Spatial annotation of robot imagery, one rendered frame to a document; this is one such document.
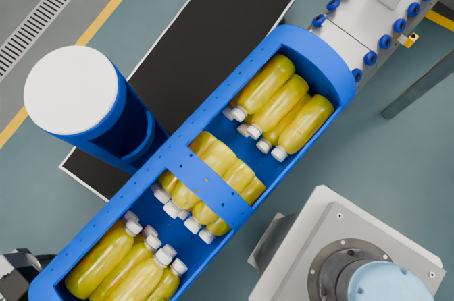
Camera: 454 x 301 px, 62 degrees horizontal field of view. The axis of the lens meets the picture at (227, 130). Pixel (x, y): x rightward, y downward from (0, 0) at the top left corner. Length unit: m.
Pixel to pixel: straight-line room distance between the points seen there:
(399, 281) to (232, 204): 0.38
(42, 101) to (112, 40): 1.30
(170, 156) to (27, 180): 1.59
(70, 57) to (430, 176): 1.84
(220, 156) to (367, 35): 0.69
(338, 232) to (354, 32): 0.71
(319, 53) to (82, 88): 0.68
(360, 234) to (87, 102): 0.80
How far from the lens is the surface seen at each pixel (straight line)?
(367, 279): 0.65
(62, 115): 1.18
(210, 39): 2.17
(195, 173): 0.83
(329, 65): 0.93
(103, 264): 0.97
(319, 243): 0.85
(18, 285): 1.21
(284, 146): 1.00
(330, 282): 0.80
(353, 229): 0.87
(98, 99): 1.16
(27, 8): 2.80
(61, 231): 2.27
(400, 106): 2.11
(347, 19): 1.36
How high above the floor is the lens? 2.05
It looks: 75 degrees down
